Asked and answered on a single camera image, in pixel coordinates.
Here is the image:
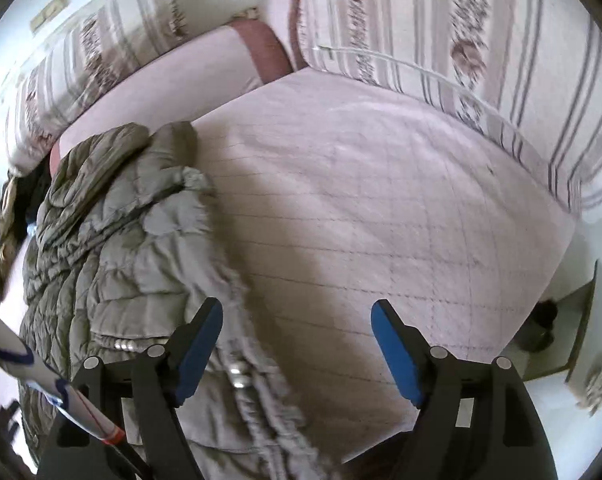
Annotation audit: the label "grey bedside cabinet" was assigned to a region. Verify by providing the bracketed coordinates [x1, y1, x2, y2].
[523, 259, 602, 386]

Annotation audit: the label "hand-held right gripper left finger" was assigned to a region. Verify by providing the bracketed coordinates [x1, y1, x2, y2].
[36, 296, 225, 480]

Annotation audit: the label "pink sofa bed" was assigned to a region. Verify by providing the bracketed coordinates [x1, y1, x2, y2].
[0, 0, 602, 466]

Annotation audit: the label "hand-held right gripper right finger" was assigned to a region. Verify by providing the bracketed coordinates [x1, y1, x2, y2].
[371, 299, 556, 480]

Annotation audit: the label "olive quilted hooded jacket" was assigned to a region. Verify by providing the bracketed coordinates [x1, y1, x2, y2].
[18, 121, 342, 480]

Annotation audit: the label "pink bolster with maroon ends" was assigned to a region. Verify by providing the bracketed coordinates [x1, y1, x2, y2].
[48, 20, 294, 181]

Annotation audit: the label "dark round object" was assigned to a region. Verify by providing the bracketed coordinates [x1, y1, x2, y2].
[513, 300, 559, 353]

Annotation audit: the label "striped floral cushion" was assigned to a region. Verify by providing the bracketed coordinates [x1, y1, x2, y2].
[296, 0, 602, 216]
[6, 0, 189, 176]

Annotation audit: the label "patterned fabric item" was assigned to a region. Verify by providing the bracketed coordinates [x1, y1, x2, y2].
[576, 355, 602, 416]

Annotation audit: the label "beige wall switch plate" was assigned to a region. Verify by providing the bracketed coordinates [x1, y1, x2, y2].
[30, 0, 68, 31]

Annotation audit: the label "dark crumpled clothes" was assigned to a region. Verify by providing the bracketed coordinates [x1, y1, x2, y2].
[11, 160, 54, 226]

